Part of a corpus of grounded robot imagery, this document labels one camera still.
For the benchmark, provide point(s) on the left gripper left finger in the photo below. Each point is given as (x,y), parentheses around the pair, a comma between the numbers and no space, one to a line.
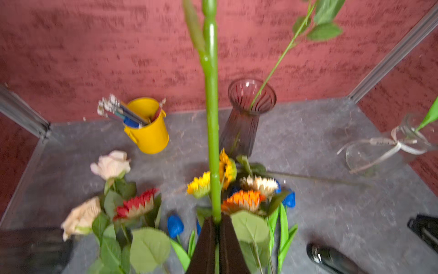
(204,257)

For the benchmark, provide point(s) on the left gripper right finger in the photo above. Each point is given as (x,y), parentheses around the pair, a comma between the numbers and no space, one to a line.
(231,259)

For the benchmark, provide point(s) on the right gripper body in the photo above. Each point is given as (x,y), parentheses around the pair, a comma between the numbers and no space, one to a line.
(426,228)

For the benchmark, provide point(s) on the large yellow sunflower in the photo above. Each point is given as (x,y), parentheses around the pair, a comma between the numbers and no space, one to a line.
(228,170)

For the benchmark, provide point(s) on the cream rose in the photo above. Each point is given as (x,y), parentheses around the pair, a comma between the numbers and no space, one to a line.
(80,219)
(318,25)

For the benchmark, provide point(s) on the white rose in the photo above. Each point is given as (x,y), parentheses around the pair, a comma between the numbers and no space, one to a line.
(205,40)
(111,167)

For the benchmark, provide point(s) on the red gerbera flower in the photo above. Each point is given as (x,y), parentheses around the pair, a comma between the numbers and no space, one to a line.
(137,206)

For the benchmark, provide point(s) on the clear glass vase with ribbon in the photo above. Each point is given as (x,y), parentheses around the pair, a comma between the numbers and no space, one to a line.
(379,156)

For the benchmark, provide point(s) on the black stapler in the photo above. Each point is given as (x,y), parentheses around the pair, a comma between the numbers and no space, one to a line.
(331,260)

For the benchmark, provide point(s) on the white rose top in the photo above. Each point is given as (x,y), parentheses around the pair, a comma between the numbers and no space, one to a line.
(111,167)

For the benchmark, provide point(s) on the yellow pen cup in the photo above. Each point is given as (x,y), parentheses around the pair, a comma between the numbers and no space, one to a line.
(154,137)

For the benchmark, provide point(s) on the middle dark ribbed vase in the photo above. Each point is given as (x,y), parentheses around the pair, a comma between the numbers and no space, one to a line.
(249,100)

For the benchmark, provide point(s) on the left dark glass vase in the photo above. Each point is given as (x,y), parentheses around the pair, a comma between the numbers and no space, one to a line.
(34,251)

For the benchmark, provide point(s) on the pens in cup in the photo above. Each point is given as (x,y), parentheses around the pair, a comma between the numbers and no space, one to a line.
(115,109)

